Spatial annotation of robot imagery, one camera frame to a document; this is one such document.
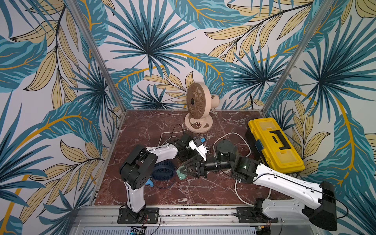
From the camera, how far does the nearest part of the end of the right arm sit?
0.53m

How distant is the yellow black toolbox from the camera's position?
762 millimetres

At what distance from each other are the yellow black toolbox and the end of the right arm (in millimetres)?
407
